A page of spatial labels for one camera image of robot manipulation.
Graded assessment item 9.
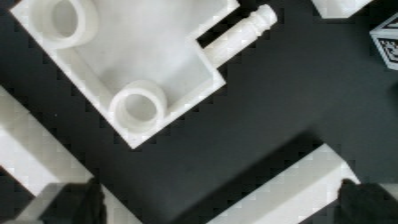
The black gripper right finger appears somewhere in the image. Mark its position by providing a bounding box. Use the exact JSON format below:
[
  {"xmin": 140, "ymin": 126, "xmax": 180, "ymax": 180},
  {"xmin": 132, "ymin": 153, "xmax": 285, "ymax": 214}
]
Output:
[{"xmin": 337, "ymin": 179, "xmax": 398, "ymax": 224}]

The white chair leg centre right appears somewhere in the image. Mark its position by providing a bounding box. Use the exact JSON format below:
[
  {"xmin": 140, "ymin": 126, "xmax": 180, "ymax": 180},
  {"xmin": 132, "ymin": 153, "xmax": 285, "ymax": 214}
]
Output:
[{"xmin": 310, "ymin": 0, "xmax": 372, "ymax": 19}]

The white U-shaped obstacle frame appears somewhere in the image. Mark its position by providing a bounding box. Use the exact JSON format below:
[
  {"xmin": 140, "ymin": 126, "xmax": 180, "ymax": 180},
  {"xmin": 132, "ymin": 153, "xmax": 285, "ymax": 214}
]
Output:
[{"xmin": 0, "ymin": 86, "xmax": 141, "ymax": 224}]

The white chair leg far right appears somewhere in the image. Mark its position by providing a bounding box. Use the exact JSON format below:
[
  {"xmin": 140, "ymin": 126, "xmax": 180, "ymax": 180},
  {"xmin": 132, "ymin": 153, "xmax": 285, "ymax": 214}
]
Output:
[{"xmin": 369, "ymin": 12, "xmax": 398, "ymax": 71}]

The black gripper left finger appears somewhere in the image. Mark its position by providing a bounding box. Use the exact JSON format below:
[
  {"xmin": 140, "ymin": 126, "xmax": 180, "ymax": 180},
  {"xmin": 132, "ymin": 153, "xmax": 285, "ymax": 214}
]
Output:
[{"xmin": 38, "ymin": 179, "xmax": 106, "ymax": 224}]

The white peg leg behind seat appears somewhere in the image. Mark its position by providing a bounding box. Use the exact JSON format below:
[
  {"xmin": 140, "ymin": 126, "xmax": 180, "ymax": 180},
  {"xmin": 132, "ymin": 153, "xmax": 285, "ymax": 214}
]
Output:
[{"xmin": 203, "ymin": 4, "xmax": 276, "ymax": 67}]

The white chair seat plate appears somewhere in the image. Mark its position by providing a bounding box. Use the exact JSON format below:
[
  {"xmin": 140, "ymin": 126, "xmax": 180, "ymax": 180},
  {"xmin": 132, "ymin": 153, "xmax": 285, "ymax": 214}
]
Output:
[{"xmin": 10, "ymin": 0, "xmax": 239, "ymax": 147}]

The white chair leg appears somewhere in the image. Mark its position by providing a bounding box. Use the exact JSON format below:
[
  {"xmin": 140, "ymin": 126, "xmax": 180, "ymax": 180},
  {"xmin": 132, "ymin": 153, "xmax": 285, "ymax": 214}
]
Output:
[
  {"xmin": 310, "ymin": 0, "xmax": 372, "ymax": 19},
  {"xmin": 369, "ymin": 12, "xmax": 398, "ymax": 71}
]

